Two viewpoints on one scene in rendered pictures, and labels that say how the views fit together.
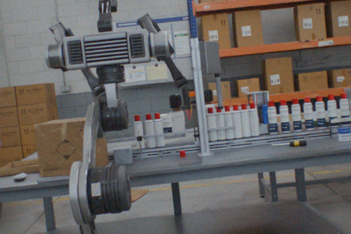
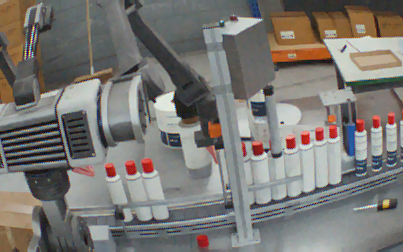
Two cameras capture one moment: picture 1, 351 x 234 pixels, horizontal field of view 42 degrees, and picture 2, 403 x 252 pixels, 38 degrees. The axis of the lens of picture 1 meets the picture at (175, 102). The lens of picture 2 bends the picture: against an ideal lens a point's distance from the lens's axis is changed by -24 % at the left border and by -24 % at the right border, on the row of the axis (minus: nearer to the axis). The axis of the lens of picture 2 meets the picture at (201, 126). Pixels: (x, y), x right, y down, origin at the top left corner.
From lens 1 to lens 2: 1.12 m
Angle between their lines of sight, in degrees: 21
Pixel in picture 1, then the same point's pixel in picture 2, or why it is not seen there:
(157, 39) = (115, 115)
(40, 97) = (14, 15)
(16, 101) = not seen: outside the picture
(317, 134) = not seen: outside the picture
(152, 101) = not seen: outside the picture
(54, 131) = (0, 235)
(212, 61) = (255, 68)
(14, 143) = not seen: outside the picture
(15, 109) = not seen: outside the picture
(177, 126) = (193, 154)
